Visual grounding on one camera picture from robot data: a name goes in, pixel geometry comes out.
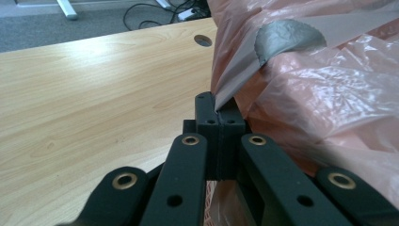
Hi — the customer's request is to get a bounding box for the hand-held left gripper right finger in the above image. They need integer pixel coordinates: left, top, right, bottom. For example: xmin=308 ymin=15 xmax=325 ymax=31
xmin=219 ymin=105 xmax=247 ymax=182

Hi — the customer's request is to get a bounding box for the white power strip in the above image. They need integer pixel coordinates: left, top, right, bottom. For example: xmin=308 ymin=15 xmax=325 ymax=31
xmin=177 ymin=8 xmax=198 ymax=22

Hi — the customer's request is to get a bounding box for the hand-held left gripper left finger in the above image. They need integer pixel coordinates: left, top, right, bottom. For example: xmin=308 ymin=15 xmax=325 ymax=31
xmin=183 ymin=91 xmax=222 ymax=182

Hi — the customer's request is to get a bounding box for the pink plastic mesh basket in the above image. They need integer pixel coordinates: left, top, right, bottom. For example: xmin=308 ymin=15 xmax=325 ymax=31
xmin=204 ymin=180 xmax=220 ymax=226

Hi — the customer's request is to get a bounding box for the looped black floor cable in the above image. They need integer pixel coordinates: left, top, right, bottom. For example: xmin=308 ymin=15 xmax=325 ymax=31
xmin=122 ymin=1 xmax=189 ymax=31

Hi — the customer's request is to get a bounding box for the pink plastic trash bag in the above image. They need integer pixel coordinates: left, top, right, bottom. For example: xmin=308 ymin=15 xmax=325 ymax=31
xmin=203 ymin=0 xmax=399 ymax=226

